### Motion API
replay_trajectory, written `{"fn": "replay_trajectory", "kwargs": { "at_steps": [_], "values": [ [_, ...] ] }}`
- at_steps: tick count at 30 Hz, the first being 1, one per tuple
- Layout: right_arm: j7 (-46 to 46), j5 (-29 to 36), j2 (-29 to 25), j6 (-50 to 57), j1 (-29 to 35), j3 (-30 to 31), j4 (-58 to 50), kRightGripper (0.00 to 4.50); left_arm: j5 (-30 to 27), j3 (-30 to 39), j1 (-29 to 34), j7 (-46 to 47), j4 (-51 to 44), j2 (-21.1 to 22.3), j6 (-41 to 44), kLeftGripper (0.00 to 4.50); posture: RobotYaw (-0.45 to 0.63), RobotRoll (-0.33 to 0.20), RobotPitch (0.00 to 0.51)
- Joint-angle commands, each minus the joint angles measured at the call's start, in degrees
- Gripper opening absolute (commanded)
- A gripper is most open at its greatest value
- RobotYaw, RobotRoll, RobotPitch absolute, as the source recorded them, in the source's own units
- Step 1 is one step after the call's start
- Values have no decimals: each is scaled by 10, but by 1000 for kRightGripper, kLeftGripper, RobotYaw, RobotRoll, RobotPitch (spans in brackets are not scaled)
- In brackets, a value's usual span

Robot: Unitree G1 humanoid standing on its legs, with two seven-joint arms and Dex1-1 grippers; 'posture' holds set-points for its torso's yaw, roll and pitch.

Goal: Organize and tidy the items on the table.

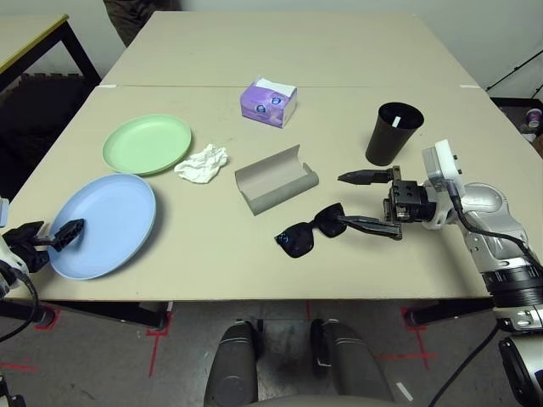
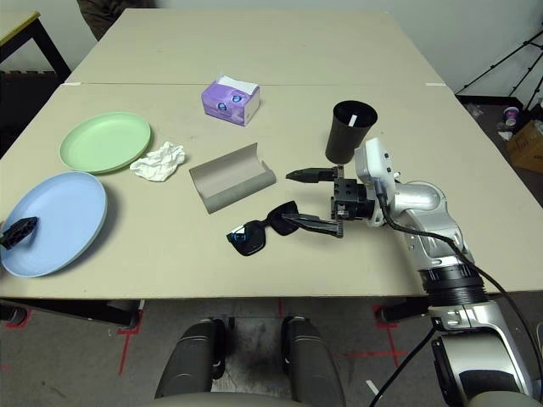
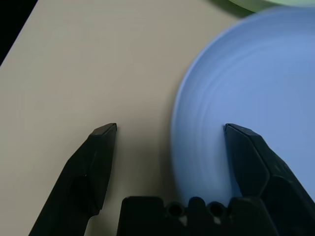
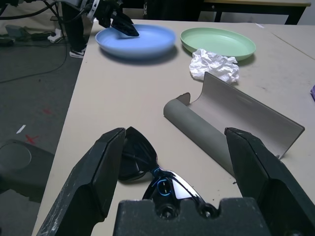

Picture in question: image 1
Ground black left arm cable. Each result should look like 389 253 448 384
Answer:
0 270 42 343

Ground blue plastic plate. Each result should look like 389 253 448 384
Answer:
46 174 157 281

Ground grey robot left leg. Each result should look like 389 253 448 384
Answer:
204 320 260 404

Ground grey robot right leg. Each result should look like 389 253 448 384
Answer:
309 318 395 402

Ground bystander in dark clothes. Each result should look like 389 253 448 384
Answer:
103 0 183 47

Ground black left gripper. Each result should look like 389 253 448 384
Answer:
2 218 86 275

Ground black framed side table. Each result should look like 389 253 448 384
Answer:
0 14 102 92

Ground black plastic cup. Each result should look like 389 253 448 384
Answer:
365 101 426 167

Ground grey robot leg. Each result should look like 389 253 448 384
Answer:
204 320 260 404
309 318 395 402

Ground black tripod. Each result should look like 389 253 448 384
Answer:
485 40 543 101

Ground white tissue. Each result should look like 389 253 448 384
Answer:
173 142 231 185

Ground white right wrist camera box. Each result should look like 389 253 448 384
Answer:
421 138 463 232

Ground black sunglasses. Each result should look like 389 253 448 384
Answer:
274 202 347 259

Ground black table base beam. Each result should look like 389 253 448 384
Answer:
59 301 174 331
0 298 57 328
405 296 497 330

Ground green plastic plate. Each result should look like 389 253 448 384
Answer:
102 113 193 177

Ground purple tissue box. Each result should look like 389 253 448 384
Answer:
239 75 298 131

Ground grey glasses case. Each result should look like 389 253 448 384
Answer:
234 143 320 217

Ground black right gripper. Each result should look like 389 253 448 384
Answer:
334 164 438 242

